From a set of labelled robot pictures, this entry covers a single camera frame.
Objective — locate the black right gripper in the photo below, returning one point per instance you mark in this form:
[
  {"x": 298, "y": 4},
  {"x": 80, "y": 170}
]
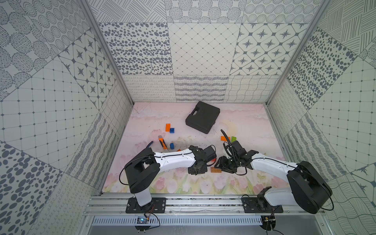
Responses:
[{"x": 223, "y": 166}]

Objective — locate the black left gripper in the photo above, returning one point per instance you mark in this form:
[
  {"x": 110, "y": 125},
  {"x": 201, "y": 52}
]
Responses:
[{"x": 207, "y": 154}]

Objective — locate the tan lego plate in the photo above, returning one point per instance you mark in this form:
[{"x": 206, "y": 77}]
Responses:
[{"x": 215, "y": 170}]

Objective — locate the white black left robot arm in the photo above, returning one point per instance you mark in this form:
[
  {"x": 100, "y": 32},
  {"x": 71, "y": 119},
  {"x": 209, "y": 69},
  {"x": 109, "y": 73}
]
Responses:
[{"x": 142, "y": 169}]

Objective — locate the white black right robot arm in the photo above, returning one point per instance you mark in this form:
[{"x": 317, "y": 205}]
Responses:
[{"x": 306, "y": 187}]

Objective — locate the orange lego brick right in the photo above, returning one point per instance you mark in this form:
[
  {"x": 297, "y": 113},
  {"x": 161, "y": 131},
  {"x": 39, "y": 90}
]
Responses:
[{"x": 225, "y": 139}]

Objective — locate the orange lego brick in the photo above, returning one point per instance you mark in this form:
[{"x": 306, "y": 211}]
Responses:
[
  {"x": 225, "y": 139},
  {"x": 167, "y": 127}
]

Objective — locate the orange lego brick far left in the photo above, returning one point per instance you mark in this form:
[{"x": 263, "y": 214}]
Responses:
[{"x": 167, "y": 127}]

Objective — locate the black plastic carrying case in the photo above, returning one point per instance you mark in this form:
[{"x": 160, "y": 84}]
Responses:
[{"x": 203, "y": 117}]

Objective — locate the right controller board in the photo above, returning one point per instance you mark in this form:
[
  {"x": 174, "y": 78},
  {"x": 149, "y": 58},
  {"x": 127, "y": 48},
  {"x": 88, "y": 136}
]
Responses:
[{"x": 268, "y": 223}]

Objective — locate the controller board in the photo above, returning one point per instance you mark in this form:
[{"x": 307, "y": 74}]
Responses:
[
  {"x": 142, "y": 224},
  {"x": 268, "y": 223}
]

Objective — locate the left controller board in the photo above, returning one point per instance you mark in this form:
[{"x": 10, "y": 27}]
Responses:
[{"x": 142, "y": 224}]

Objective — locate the orange handled tool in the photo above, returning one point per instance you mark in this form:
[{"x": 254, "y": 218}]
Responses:
[{"x": 163, "y": 144}]

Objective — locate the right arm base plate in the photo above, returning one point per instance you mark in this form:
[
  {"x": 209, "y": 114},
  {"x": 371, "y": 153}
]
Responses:
[{"x": 256, "y": 205}]

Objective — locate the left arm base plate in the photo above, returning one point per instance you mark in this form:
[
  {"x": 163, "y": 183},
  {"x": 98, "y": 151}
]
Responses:
[{"x": 157, "y": 205}]

